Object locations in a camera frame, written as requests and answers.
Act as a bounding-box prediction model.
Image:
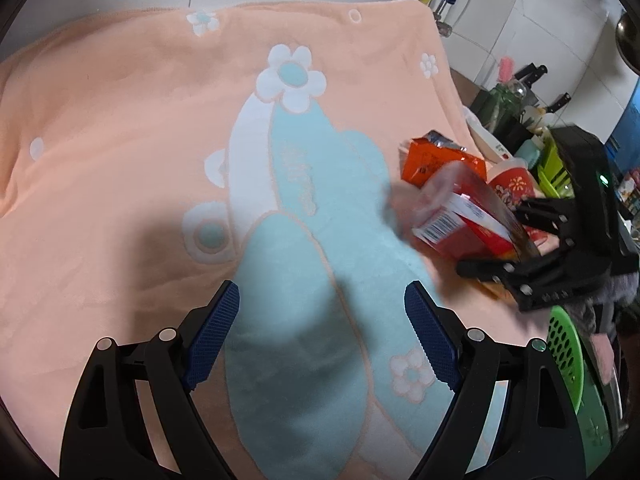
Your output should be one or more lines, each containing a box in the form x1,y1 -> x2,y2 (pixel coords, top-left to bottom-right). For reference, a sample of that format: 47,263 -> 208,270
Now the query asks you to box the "red printed plastic cup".
485,157 -> 549,246

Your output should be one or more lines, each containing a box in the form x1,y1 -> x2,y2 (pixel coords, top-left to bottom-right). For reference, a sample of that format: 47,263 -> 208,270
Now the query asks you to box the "red gold tea bottle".
387,162 -> 540,297

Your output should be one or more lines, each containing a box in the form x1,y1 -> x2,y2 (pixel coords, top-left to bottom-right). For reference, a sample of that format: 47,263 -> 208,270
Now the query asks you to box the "orange foil wrapper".
400,130 -> 487,188

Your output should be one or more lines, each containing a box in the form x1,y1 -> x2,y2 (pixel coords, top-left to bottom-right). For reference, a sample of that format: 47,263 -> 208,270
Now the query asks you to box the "lime green dish rack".
537,136 -> 574,198

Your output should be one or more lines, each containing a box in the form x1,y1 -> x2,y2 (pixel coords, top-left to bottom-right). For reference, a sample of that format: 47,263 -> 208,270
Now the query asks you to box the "green perforated plastic basket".
547,306 -> 585,413

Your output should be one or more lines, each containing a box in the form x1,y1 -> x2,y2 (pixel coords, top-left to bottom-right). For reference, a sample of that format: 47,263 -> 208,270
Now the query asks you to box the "pink dish cloth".
590,333 -> 615,385

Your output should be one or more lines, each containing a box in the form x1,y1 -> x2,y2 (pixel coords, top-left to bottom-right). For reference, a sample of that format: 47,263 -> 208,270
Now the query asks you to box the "white ceramic plate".
463,106 -> 512,164

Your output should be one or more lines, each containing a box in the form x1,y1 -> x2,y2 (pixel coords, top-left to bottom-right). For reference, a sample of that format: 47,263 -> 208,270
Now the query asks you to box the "green utensil holder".
471,79 -> 527,133

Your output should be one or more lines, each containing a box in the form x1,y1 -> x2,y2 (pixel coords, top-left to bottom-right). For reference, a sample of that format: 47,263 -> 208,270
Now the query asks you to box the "pink brush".
498,56 -> 514,84

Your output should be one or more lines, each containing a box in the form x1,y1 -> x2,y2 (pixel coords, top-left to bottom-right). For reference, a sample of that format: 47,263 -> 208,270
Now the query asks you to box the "peach floral towel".
1,2 -> 548,479

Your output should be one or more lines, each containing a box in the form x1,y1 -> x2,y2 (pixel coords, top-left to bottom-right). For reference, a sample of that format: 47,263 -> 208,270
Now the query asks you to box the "black handled knife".
544,92 -> 572,114

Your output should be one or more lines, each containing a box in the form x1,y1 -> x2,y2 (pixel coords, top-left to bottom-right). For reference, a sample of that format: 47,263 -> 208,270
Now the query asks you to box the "metal pot with handle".
615,12 -> 640,75

